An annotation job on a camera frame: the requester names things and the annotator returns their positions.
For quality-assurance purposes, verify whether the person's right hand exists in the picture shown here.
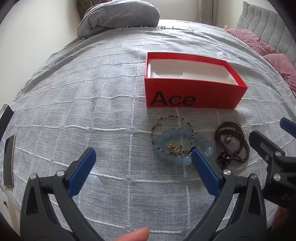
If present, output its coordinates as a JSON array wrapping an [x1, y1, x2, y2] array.
[[270, 205, 296, 241]]

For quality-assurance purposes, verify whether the black rectangular object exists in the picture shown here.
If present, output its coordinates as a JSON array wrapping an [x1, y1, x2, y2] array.
[[3, 134, 16, 187], [0, 104, 15, 138]]

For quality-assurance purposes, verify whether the grey checked bedspread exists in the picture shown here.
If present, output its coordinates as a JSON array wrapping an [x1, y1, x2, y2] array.
[[7, 19, 296, 241]]

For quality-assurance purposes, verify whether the grey folded pillow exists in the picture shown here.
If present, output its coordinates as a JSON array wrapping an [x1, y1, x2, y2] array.
[[77, 3, 160, 39]]

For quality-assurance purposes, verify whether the grey quilted headboard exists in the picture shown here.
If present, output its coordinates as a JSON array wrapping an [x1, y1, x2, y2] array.
[[237, 1, 296, 62]]

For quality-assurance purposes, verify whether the thin dark seed-bead bracelet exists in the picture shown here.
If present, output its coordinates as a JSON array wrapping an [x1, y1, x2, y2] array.
[[150, 115, 193, 154]]

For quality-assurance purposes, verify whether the white bedside cabinet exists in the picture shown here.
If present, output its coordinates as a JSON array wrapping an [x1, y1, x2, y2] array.
[[0, 185, 20, 223]]

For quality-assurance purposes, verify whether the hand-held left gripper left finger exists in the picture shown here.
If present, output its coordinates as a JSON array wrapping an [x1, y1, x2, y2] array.
[[20, 148, 104, 241]]

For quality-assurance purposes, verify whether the grey curtain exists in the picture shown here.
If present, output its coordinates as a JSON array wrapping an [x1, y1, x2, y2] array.
[[196, 0, 218, 25]]

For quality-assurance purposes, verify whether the red cardboard box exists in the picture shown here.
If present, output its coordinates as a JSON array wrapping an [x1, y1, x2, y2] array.
[[144, 52, 248, 109]]

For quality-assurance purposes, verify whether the dark red bead necklace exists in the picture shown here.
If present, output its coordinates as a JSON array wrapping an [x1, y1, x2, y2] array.
[[215, 122, 250, 166]]

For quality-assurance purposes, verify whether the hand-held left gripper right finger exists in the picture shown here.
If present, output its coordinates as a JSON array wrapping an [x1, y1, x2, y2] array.
[[187, 147, 269, 241]]

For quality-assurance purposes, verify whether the light blue bead bracelet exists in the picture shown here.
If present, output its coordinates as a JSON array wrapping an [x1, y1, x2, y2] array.
[[154, 127, 213, 165]]

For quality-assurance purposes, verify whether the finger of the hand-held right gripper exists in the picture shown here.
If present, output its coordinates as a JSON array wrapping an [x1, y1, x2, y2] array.
[[280, 117, 296, 139], [248, 130, 285, 167]]

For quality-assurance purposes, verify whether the person's left hand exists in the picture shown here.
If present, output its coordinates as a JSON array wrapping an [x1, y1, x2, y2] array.
[[117, 227, 150, 241]]

